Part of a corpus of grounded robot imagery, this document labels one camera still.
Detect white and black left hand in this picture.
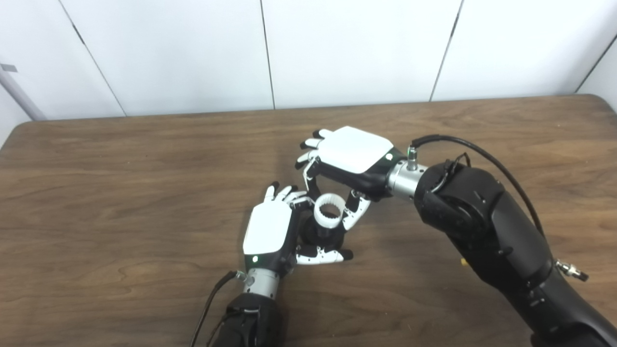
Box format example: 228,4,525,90
242,182,354,278

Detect white and black right hand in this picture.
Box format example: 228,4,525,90
295,126,408,231

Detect round black part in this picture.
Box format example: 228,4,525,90
300,212,348,249

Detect white ring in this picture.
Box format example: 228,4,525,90
314,193,347,228

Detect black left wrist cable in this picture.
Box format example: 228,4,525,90
190,270,246,347

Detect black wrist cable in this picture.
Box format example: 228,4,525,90
190,270,246,347
407,134,590,282

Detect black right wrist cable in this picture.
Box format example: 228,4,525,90
407,134,590,282

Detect grey wall pole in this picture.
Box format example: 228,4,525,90
0,63,47,121

